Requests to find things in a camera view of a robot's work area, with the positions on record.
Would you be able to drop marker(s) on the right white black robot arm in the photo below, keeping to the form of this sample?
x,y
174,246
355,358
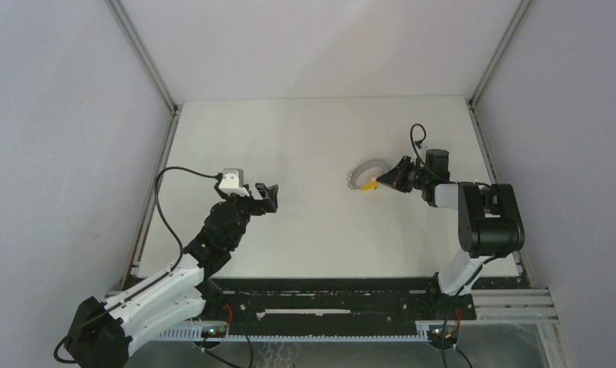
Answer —
x,y
489,225

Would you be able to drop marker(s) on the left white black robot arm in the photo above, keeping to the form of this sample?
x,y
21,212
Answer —
x,y
107,333

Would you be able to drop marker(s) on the white slotted cable duct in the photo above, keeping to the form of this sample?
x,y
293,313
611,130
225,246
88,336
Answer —
x,y
193,334

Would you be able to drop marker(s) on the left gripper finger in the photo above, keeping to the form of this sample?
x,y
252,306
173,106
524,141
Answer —
x,y
272,199
262,190

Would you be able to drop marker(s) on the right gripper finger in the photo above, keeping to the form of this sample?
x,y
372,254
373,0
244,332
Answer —
x,y
395,179
405,166

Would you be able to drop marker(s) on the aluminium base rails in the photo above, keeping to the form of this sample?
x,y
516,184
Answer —
x,y
506,307

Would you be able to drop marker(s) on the left green circuit board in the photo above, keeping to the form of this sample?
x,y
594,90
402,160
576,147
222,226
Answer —
x,y
214,332

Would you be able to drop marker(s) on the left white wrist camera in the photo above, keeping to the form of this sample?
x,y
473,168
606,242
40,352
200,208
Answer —
x,y
232,183

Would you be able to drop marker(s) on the yellow capped key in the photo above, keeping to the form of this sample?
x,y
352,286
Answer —
x,y
372,184

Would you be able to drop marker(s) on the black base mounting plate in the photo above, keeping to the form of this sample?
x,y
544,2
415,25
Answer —
x,y
335,305

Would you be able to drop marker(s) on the green circuit board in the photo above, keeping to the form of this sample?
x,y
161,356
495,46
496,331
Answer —
x,y
214,332
441,333

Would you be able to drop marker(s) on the right aluminium frame post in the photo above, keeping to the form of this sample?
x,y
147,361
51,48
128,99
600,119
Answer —
x,y
507,38

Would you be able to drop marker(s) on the silver keyring with chain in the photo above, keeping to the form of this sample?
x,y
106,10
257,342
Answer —
x,y
365,171

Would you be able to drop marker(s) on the right green circuit board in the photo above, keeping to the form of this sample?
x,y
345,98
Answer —
x,y
441,333

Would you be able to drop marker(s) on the aluminium frame post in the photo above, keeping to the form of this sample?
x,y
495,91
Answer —
x,y
134,40
507,38

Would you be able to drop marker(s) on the left aluminium frame post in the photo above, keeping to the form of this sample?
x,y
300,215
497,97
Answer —
x,y
134,40

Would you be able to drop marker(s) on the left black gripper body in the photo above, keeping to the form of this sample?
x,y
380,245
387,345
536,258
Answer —
x,y
245,207

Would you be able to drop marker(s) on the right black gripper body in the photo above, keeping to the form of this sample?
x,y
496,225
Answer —
x,y
420,176

